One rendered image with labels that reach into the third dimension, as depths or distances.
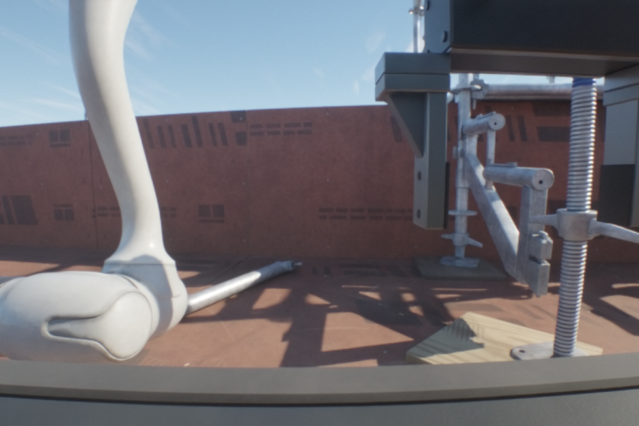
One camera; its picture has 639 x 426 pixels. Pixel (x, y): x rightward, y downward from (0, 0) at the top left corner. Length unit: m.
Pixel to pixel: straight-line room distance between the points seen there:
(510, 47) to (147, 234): 0.50
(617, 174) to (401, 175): 1.32
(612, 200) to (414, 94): 0.15
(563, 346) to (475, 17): 0.68
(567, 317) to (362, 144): 1.08
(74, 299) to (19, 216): 2.15
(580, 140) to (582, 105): 0.06
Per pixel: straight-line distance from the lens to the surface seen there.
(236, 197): 1.69
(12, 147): 2.55
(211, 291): 1.08
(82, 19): 0.54
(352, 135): 1.57
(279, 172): 1.61
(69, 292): 0.42
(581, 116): 0.75
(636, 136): 0.28
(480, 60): 0.24
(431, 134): 0.21
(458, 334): 0.88
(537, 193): 0.89
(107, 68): 0.52
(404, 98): 0.21
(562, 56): 0.25
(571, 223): 0.73
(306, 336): 0.87
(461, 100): 1.51
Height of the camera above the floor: 0.39
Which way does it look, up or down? 6 degrees down
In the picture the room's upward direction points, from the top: straight up
